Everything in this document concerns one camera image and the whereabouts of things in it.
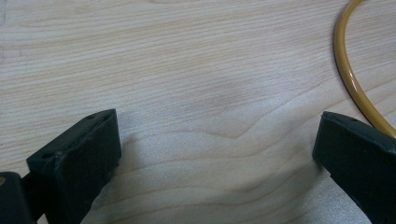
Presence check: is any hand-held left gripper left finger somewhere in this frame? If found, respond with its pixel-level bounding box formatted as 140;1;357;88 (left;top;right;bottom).
25;108;122;224

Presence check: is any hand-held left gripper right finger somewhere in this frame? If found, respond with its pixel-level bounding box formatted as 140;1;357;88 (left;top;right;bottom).
312;110;396;224

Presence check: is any yellow ring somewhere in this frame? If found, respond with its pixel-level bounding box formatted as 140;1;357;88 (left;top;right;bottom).
332;0;396;138

